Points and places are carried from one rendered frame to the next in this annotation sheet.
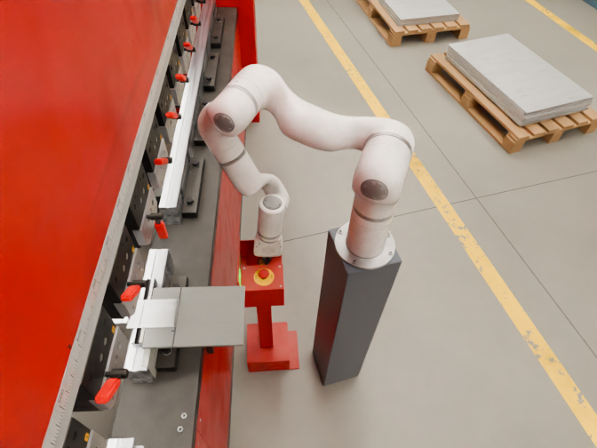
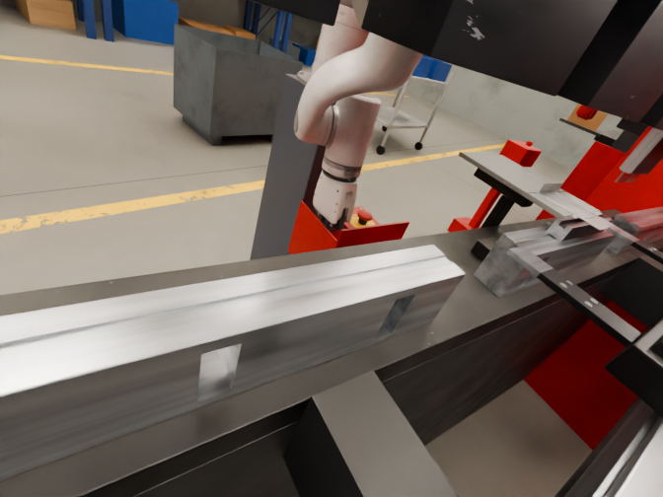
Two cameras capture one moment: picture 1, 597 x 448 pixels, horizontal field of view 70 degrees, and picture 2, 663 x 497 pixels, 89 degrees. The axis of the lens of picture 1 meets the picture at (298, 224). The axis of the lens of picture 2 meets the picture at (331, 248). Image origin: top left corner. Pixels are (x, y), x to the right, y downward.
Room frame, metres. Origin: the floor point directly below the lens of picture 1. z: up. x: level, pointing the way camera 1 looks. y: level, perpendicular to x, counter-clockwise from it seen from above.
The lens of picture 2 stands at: (1.30, 0.66, 1.18)
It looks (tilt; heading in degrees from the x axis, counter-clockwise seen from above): 35 degrees down; 231
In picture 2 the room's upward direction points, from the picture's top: 20 degrees clockwise
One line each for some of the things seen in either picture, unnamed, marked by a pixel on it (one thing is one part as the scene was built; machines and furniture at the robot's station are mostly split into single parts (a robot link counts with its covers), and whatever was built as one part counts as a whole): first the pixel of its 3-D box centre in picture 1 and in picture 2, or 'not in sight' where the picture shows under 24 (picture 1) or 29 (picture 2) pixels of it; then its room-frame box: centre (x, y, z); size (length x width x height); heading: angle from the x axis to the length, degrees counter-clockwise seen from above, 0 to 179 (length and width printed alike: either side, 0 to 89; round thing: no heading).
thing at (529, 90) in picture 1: (513, 76); not in sight; (3.15, -1.69, 0.21); 1.03 x 0.64 x 0.13; 22
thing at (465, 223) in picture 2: not in sight; (493, 193); (-1.04, -0.68, 0.42); 0.25 x 0.20 x 0.83; 94
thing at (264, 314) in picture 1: (265, 316); not in sight; (0.85, 0.13, 0.39); 0.06 x 0.06 x 0.54; 6
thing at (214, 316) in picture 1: (196, 316); (526, 181); (0.54, 0.27, 1.00); 0.26 x 0.18 x 0.01; 94
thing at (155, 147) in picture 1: (143, 154); (638, 5); (0.90, 0.45, 1.26); 0.15 x 0.09 x 0.17; 4
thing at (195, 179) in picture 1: (194, 186); not in sight; (1.14, 0.41, 0.89); 0.30 x 0.05 x 0.03; 4
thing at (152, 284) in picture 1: (144, 310); (581, 225); (0.55, 0.42, 0.99); 0.20 x 0.03 x 0.03; 4
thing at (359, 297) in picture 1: (346, 317); (291, 233); (0.80, -0.21, 0.50); 0.18 x 0.18 x 1.00; 19
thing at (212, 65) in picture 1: (211, 71); not in sight; (1.93, 0.47, 0.89); 0.30 x 0.05 x 0.03; 4
